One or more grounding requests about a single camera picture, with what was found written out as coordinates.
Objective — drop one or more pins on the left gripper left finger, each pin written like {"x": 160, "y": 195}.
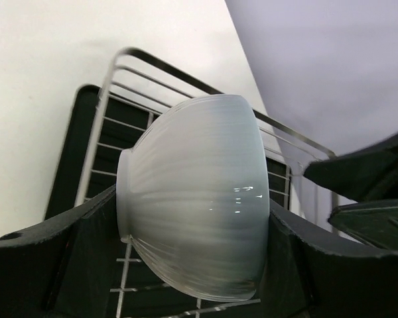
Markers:
{"x": 63, "y": 266}

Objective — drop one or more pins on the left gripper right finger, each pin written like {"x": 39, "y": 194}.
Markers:
{"x": 310, "y": 272}

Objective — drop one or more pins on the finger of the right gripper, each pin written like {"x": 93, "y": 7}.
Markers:
{"x": 365, "y": 175}
{"x": 374, "y": 223}

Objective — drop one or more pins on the white ribbed bowl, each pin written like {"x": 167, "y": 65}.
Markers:
{"x": 192, "y": 198}

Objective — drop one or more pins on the black drip tray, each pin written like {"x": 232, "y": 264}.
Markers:
{"x": 135, "y": 291}

